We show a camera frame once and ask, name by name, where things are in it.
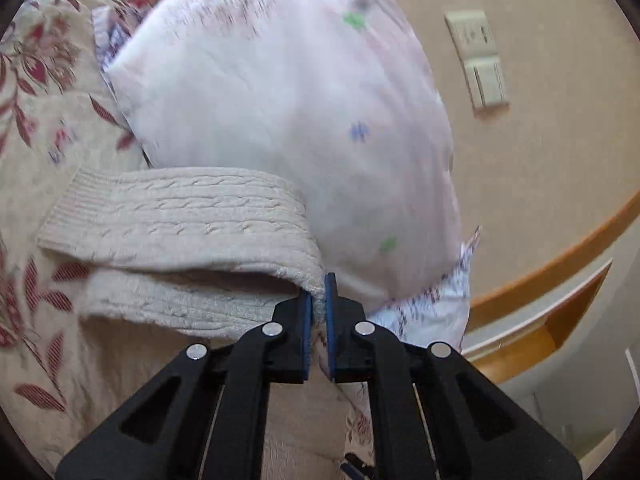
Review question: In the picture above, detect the wooden bed frame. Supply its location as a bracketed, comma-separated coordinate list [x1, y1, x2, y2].
[459, 199, 640, 386]

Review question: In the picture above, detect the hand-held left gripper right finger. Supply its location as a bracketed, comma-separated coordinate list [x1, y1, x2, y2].
[324, 273, 584, 480]

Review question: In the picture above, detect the white floral pillow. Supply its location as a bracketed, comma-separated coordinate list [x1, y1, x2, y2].
[91, 0, 482, 348]

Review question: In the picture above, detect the white wall outlet plate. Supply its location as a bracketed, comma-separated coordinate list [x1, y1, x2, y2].
[444, 9, 499, 61]

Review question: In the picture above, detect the beige red floral blanket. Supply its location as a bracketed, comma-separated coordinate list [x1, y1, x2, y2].
[0, 0, 378, 480]

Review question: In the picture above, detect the cream cable-knit sweater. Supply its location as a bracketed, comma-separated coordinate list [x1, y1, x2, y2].
[36, 166, 328, 341]

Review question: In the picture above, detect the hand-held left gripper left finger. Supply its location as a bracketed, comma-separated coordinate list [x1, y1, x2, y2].
[55, 287, 314, 480]

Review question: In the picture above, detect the white wall switch plate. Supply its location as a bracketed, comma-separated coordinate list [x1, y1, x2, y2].
[462, 55, 511, 111]

